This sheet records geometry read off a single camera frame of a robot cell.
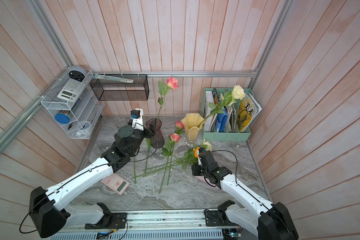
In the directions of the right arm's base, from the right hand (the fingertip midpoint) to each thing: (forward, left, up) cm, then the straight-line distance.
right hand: (193, 165), depth 85 cm
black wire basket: (+49, +61, +17) cm, 80 cm away
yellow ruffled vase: (+26, +1, +10) cm, 27 cm away
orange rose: (-5, +35, -6) cm, 36 cm away
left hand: (+11, +22, +27) cm, 37 cm away
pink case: (-6, -5, -5) cm, 9 cm away
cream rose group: (+16, -12, -4) cm, 21 cm away
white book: (+38, -11, +18) cm, 44 cm away
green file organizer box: (+30, -29, -5) cm, 42 cm away
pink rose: (+34, +8, -4) cm, 35 cm away
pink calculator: (-10, +44, -4) cm, 45 cm away
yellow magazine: (+35, -37, +13) cm, 53 cm away
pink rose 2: (+21, +12, -2) cm, 25 cm away
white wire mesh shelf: (+19, +62, +24) cm, 69 cm away
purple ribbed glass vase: (+23, +25, -8) cm, 35 cm away
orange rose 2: (+11, -2, -2) cm, 11 cm away
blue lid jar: (+13, +69, +26) cm, 75 cm away
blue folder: (+27, -19, +9) cm, 34 cm away
